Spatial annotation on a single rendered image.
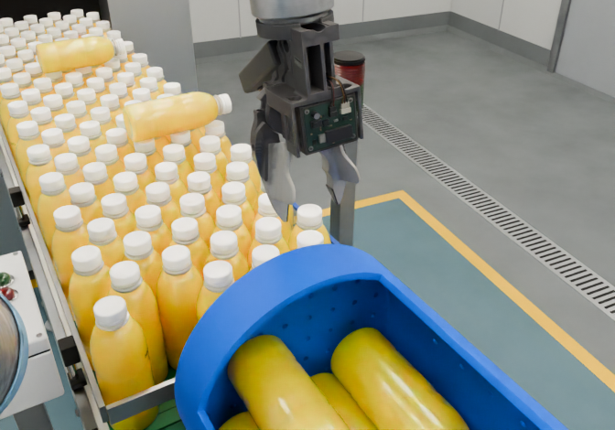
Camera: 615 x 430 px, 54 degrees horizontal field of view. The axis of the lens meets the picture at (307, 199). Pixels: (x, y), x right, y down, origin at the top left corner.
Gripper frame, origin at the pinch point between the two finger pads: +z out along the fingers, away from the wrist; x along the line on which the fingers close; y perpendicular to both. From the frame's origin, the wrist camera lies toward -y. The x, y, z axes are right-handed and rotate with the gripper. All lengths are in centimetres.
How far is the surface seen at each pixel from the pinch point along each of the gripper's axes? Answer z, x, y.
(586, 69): 115, 335, -249
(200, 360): 8.7, -16.4, 7.9
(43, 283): 29, -33, -51
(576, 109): 128, 297, -221
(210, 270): 13.9, -9.3, -13.9
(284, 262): 2.8, -5.7, 5.6
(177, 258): 13.2, -12.6, -18.4
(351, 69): 0.1, 27.6, -38.6
